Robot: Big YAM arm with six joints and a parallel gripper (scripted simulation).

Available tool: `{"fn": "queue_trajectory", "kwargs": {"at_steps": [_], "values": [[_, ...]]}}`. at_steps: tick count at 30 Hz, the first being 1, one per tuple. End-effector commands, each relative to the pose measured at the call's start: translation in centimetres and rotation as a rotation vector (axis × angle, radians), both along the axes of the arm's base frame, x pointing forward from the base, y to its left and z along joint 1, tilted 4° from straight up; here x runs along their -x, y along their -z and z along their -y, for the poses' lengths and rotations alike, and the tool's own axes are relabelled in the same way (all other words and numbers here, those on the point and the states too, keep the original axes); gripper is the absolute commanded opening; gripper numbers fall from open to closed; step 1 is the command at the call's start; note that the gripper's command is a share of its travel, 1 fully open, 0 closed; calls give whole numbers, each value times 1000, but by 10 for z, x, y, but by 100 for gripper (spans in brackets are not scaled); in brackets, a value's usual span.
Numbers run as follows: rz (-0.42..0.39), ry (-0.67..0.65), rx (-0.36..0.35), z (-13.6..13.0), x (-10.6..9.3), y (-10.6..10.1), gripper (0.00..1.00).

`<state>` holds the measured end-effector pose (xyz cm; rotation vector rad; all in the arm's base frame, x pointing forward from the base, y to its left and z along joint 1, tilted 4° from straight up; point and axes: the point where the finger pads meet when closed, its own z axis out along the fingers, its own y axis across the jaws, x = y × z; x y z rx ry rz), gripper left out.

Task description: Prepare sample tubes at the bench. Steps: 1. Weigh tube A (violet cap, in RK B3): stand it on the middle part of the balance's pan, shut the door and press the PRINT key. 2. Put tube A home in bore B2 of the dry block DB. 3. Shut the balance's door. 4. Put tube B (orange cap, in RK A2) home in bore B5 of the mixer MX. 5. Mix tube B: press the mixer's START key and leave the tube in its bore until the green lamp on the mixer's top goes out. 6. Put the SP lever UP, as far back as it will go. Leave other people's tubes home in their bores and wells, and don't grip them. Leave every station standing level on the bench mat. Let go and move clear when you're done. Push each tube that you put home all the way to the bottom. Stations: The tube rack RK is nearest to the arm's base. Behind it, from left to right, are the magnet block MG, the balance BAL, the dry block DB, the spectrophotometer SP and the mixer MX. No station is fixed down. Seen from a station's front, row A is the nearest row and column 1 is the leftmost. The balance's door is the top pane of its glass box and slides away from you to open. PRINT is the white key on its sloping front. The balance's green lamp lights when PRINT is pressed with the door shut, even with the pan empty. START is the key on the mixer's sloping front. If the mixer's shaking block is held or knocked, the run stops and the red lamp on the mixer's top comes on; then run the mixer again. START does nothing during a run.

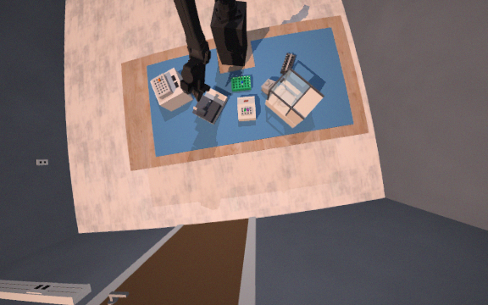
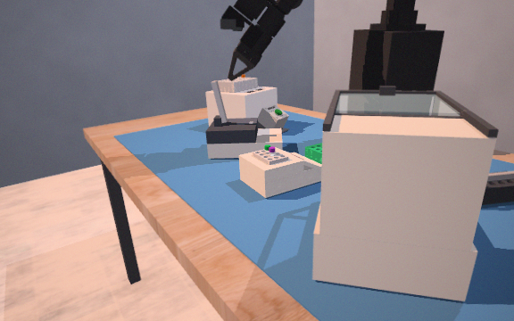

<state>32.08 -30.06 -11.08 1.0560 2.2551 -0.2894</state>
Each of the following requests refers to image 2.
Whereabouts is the blue bench mat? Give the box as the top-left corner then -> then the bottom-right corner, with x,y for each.
114,111 -> 514,321

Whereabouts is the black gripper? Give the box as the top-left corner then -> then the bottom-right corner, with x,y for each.
228,30 -> 273,81

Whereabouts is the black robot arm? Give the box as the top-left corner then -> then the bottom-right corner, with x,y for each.
220,0 -> 426,48

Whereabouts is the cream block with rows of round holes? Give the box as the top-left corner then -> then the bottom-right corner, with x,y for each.
206,78 -> 289,133

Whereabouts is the green tube rack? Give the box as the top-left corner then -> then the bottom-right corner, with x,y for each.
305,143 -> 322,164

